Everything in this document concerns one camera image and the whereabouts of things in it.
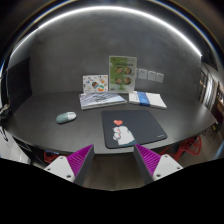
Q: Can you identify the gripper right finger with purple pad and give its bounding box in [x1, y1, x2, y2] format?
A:
[133, 144, 182, 185]

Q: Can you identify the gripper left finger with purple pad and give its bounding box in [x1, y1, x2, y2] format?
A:
[45, 144, 95, 186]

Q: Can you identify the black mouse pad with cartoon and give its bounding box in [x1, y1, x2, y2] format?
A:
[101, 110, 167, 149]

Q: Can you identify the green white computer mouse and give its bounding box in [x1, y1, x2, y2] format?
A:
[56, 112, 76, 124]

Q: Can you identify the red chair left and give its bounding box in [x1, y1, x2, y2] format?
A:
[44, 151, 60, 164]

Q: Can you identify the red chair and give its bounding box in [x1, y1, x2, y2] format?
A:
[160, 135, 202, 161]
[44, 151, 60, 164]

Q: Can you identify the red chair right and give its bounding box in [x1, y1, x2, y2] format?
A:
[160, 135, 202, 161]

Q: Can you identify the white and blue book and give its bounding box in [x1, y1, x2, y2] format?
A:
[129, 91, 167, 109]

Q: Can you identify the grey patterned book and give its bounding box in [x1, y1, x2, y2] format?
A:
[79, 92, 127, 110]

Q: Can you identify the white sticker card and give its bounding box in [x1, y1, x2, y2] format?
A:
[83, 75, 108, 94]

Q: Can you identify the green standing menu sign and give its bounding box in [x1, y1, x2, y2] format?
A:
[109, 56, 137, 93]

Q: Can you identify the curved ceiling light strip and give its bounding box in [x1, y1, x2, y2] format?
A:
[9, 5, 203, 61]

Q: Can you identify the white wall socket right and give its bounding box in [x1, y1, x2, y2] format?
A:
[156, 73, 164, 83]

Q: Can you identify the white wall socket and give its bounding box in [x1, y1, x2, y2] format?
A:
[138, 69, 148, 79]
[148, 71, 157, 81]
[156, 73, 164, 83]

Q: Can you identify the white wall socket middle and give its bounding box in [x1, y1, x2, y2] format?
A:
[148, 71, 157, 81]

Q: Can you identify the white wall socket left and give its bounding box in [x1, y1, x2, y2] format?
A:
[138, 69, 148, 79]

